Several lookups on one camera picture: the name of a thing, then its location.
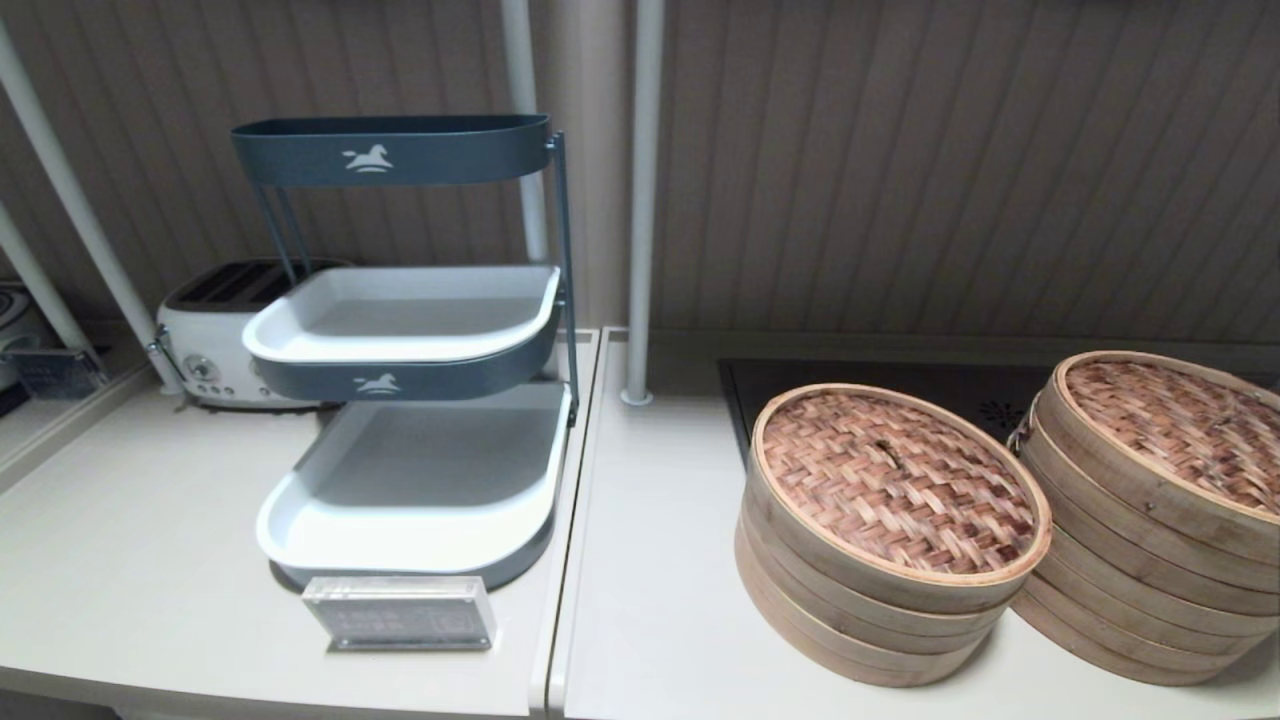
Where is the white retro toaster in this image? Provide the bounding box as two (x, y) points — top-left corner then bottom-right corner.
(154, 258), (354, 410)

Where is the clear acrylic warning sign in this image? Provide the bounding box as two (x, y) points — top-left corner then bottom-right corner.
(301, 574), (498, 653)

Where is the dark acrylic sign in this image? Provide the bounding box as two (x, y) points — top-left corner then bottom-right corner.
(8, 344), (111, 402)

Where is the large white rack tray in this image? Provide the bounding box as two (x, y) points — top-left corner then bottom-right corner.
(255, 382), (573, 575)

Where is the white metal pole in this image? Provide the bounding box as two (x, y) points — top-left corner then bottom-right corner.
(499, 0), (554, 266)
(0, 18), (189, 396)
(619, 0), (667, 407)
(0, 204), (97, 353)

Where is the bamboo steamer basket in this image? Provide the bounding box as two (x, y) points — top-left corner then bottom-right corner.
(734, 520), (993, 690)
(1018, 400), (1280, 643)
(738, 470), (1013, 657)
(1008, 560), (1273, 688)

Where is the round white appliance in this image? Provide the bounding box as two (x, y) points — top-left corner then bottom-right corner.
(0, 282), (47, 392)

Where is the small white rack tray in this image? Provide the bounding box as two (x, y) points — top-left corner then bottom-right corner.
(242, 264), (563, 365)

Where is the dark teal three-tier rack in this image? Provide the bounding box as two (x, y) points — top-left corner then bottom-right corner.
(230, 113), (582, 591)

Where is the black induction cooktop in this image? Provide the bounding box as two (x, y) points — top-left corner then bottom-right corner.
(717, 357), (1280, 467)

